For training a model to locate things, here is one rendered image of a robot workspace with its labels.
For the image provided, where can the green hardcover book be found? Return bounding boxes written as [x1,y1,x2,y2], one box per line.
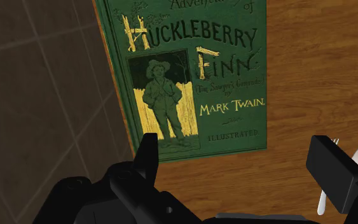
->
[93,0,268,164]

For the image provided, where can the white fork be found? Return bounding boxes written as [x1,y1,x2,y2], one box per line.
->
[317,137,340,216]

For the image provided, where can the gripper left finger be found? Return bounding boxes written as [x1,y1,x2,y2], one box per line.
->
[32,132,202,224]

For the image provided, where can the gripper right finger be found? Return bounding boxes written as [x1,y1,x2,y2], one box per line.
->
[305,134,358,224]

